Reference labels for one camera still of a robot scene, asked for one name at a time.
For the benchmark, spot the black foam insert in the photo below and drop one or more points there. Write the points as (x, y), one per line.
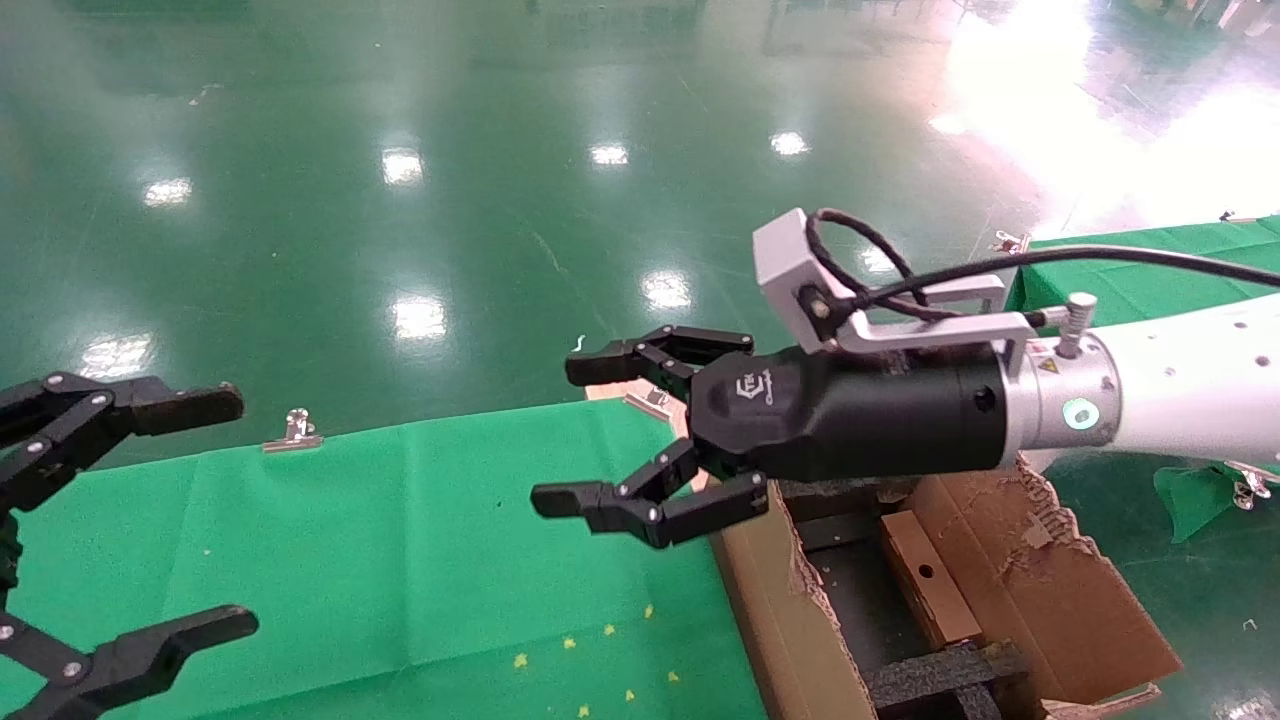
(930, 675)
(840, 497)

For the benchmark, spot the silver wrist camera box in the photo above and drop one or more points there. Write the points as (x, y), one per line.
(785, 265)

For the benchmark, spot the small cardboard box with hole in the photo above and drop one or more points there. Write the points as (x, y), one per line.
(935, 590)

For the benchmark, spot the large open cardboard carton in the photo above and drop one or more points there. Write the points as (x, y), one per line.
(790, 635)

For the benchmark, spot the silver camera mount bracket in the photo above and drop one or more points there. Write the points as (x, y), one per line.
(940, 330)

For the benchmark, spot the large green tablecloth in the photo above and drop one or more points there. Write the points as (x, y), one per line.
(350, 550)

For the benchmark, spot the small green tablecloth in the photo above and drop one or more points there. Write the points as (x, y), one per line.
(1240, 242)

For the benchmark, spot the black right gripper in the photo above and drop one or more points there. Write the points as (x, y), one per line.
(850, 420)

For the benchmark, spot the silver metal binder clip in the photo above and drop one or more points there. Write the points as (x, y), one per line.
(1010, 242)
(1250, 488)
(1232, 216)
(293, 435)
(648, 405)

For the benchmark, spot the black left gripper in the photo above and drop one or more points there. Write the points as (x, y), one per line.
(8, 560)

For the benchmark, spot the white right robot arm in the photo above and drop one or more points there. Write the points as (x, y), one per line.
(1180, 390)

